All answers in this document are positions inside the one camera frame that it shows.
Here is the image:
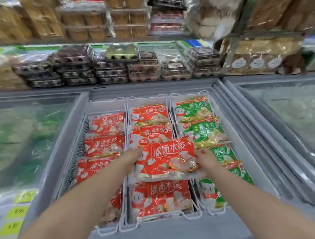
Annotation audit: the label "green dumpling packet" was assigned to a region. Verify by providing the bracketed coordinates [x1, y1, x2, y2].
[174, 96, 215, 123]
[181, 117, 231, 148]
[208, 145, 238, 164]
[198, 160, 255, 210]

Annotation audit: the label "clear bags of yellow cakes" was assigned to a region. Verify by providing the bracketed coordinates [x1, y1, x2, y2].
[0, 0, 64, 42]

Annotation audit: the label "grey freezer with loose dumplings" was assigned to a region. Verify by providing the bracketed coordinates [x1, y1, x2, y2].
[221, 74, 315, 173]

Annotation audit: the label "person's right forearm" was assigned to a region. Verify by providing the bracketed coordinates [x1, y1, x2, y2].
[209, 165, 315, 239]

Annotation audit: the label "row of brown bread bags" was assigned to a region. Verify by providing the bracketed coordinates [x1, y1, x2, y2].
[246, 0, 315, 31]

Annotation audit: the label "person's left forearm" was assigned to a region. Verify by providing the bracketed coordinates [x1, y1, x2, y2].
[19, 160, 133, 239]

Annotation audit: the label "person's right hand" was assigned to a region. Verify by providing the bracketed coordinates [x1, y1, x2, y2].
[194, 147, 222, 173]

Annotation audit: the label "stack of dark tray packs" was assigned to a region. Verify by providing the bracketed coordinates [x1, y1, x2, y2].
[12, 44, 128, 88]

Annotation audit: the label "tan snack bag white label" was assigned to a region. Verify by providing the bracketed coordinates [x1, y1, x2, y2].
[246, 40, 269, 74]
[227, 40, 249, 74]
[264, 39, 283, 73]

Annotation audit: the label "grey metal shelf rack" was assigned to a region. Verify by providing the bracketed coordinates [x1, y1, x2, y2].
[0, 0, 315, 82]

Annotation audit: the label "tan bread bag green band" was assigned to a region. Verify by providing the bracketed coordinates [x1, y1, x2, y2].
[301, 37, 315, 72]

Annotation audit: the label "black tray pack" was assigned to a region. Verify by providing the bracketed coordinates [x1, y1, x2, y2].
[147, 0, 187, 9]

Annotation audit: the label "grey freezer with green front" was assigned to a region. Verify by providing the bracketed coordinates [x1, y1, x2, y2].
[0, 77, 315, 239]

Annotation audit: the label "person's left hand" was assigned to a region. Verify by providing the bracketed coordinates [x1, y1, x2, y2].
[120, 147, 144, 175]

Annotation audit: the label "stack of clear bun boxes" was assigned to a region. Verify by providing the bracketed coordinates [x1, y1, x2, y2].
[56, 0, 151, 41]

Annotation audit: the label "white plastic freezer basket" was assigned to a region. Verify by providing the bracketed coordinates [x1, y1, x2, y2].
[58, 97, 128, 237]
[119, 94, 203, 232]
[170, 90, 227, 216]

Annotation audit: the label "red dumpling packets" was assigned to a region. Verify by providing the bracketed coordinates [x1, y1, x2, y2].
[74, 104, 174, 227]

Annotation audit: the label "clear packs with red labels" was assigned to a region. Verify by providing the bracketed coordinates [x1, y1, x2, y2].
[150, 7, 186, 35]

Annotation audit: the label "green frozen bags under lid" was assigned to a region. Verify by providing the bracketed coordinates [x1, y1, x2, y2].
[0, 101, 74, 185]

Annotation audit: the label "clear box of green cakes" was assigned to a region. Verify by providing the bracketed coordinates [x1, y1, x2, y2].
[104, 43, 141, 62]

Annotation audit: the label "bags of white round buns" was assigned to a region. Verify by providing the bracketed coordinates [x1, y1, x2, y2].
[187, 0, 244, 40]

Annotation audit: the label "freezer sliding glass lid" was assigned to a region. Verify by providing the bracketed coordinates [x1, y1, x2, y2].
[0, 91, 90, 237]

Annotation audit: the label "clear sleeve with yellow tags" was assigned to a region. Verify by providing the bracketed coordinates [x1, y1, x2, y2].
[5, 189, 37, 237]

